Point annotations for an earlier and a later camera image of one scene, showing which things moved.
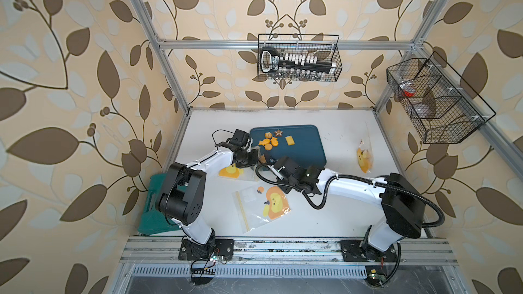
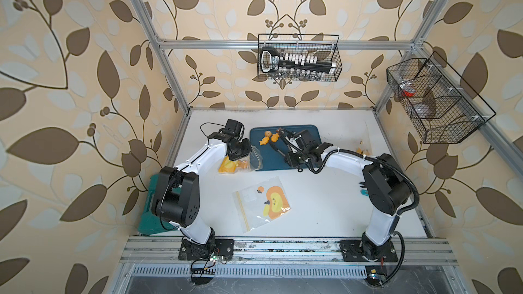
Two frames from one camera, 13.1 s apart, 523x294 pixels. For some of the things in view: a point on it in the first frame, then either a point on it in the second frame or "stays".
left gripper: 254,158 → 246,150
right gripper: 278,179 → 291,160
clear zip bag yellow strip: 258,205 stays
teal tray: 301,143 stays
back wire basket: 299,57 stays
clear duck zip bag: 365,151 stays
